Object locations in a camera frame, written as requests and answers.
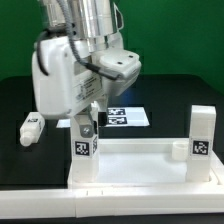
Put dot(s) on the white desk top tray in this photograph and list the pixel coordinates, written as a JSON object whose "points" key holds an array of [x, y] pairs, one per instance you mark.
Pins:
{"points": [[146, 162]]}

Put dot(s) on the white L-shaped fence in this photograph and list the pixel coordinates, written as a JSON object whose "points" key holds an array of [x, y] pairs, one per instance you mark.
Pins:
{"points": [[59, 203]]}

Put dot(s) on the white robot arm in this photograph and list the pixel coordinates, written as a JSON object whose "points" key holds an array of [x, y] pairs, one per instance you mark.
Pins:
{"points": [[89, 25]]}

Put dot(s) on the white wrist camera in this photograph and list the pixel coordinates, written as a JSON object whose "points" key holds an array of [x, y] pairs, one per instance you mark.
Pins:
{"points": [[126, 63]]}

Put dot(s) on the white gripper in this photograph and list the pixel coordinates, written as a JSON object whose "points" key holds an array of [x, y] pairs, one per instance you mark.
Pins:
{"points": [[68, 88]]}

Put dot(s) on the white paper marker sheet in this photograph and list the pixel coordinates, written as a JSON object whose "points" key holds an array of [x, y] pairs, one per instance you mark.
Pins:
{"points": [[117, 117]]}

